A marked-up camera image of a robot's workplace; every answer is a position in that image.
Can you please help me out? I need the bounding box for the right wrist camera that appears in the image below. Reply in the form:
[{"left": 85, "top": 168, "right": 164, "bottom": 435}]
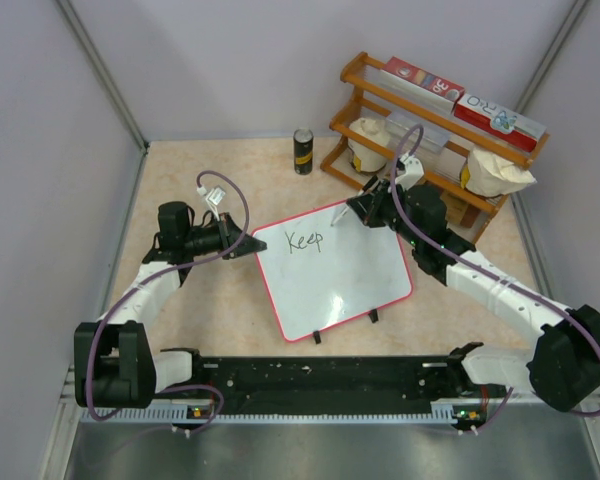
[{"left": 395, "top": 153, "right": 424, "bottom": 190}]

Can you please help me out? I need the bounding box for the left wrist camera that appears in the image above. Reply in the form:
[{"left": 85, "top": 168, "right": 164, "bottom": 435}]
[{"left": 197, "top": 185, "right": 226, "bottom": 219}]

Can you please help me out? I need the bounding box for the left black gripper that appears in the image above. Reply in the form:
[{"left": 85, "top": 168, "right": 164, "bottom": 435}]
[{"left": 184, "top": 213, "right": 265, "bottom": 260}]

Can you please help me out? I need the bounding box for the black drink can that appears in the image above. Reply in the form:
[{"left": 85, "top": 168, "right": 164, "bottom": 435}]
[{"left": 293, "top": 128, "right": 314, "bottom": 175}]

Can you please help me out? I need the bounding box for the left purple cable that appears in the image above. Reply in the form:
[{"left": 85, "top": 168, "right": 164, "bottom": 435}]
[{"left": 87, "top": 170, "right": 251, "bottom": 436}]

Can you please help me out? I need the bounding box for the red box with 3D print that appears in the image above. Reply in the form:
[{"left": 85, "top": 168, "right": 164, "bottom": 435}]
[{"left": 379, "top": 57, "right": 466, "bottom": 113}]

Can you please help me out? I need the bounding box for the grey cable duct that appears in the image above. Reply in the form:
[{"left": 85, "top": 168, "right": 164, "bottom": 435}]
[{"left": 108, "top": 400, "right": 486, "bottom": 426}]

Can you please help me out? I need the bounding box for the white marker pen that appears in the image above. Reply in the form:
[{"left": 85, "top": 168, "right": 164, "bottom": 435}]
[{"left": 330, "top": 205, "right": 349, "bottom": 227}]

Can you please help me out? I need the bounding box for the white jar on rack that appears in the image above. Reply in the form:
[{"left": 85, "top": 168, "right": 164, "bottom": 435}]
[{"left": 348, "top": 117, "right": 392, "bottom": 175}]

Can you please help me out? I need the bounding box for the cream cloth bag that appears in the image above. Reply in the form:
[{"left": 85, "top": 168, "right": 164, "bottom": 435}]
[{"left": 460, "top": 146, "right": 536, "bottom": 198}]

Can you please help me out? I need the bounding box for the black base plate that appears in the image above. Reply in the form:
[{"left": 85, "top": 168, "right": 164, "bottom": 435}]
[{"left": 170, "top": 355, "right": 506, "bottom": 414}]

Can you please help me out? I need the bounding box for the dark brown box on rack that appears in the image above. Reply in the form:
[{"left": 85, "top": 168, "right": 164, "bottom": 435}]
[{"left": 440, "top": 191, "right": 481, "bottom": 228}]

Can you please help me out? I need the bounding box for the clear plastic box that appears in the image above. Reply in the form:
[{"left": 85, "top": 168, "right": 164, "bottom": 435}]
[{"left": 384, "top": 111, "right": 451, "bottom": 156}]

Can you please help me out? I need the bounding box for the red white foil box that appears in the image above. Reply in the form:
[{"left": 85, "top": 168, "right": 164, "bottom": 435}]
[{"left": 453, "top": 93, "right": 546, "bottom": 152}]

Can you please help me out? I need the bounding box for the purple cable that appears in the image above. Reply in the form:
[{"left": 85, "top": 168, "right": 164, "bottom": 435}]
[
  {"left": 389, "top": 123, "right": 600, "bottom": 436},
  {"left": 87, "top": 170, "right": 251, "bottom": 436}
]

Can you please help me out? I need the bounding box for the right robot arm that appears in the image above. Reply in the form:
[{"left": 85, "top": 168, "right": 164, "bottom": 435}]
[{"left": 346, "top": 180, "right": 600, "bottom": 417}]

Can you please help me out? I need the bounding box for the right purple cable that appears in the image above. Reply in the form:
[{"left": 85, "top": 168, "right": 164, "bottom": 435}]
[{"left": 389, "top": 123, "right": 600, "bottom": 436}]

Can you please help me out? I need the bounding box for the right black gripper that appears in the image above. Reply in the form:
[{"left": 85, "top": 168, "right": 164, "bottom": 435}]
[{"left": 349, "top": 179, "right": 422, "bottom": 247}]

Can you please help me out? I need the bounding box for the pink framed whiteboard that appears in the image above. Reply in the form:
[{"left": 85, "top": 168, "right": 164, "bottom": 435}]
[{"left": 252, "top": 202, "right": 413, "bottom": 342}]

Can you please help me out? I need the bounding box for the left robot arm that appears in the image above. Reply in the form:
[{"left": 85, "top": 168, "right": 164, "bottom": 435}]
[{"left": 74, "top": 201, "right": 267, "bottom": 408}]

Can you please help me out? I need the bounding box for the wooden two tier rack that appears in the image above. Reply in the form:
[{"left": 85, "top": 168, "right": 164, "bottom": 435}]
[{"left": 320, "top": 52, "right": 550, "bottom": 242}]

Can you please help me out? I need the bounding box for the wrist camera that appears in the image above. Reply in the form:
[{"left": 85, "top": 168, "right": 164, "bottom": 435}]
[
  {"left": 197, "top": 185, "right": 226, "bottom": 219},
  {"left": 395, "top": 153, "right": 424, "bottom": 190}
]

